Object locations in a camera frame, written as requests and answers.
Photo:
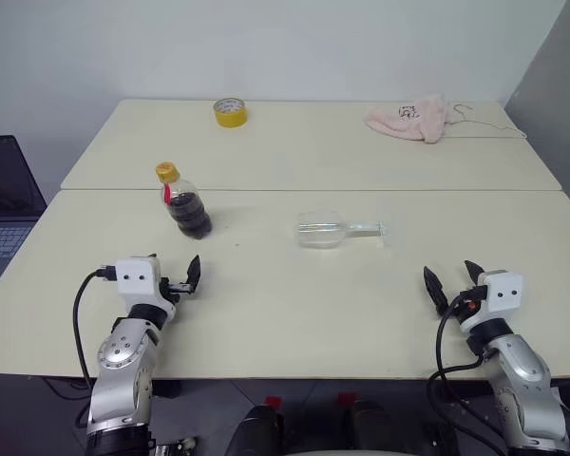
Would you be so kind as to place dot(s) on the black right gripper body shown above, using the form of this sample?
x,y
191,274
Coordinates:
x,y
468,301

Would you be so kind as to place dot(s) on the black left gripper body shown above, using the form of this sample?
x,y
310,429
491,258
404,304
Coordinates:
x,y
173,287

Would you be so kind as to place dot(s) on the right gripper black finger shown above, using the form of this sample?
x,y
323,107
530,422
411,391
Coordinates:
x,y
437,292
475,275

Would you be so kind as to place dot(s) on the cola bottle yellow cap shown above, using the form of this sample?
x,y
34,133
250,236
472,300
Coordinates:
x,y
190,214

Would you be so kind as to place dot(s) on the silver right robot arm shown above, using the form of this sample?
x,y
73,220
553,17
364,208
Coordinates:
x,y
527,380

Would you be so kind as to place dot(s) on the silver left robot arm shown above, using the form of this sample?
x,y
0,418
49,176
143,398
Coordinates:
x,y
123,361

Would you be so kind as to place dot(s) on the small red block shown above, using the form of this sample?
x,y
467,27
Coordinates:
x,y
272,402

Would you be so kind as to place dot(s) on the dark laptop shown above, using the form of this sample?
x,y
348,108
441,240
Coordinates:
x,y
5,209

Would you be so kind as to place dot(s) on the yellow tape roll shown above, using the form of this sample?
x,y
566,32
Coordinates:
x,y
230,114

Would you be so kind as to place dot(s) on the dark rounded shape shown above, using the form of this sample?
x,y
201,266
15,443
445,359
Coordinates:
x,y
259,430

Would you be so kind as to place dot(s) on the pink towel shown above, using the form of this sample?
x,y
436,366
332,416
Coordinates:
x,y
408,119

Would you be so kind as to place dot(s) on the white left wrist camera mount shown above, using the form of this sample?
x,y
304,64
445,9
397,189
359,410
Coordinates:
x,y
138,280

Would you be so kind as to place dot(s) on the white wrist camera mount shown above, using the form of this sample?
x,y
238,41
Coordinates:
x,y
138,280
501,294

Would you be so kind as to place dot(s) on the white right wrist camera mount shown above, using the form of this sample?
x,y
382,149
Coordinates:
x,y
501,294

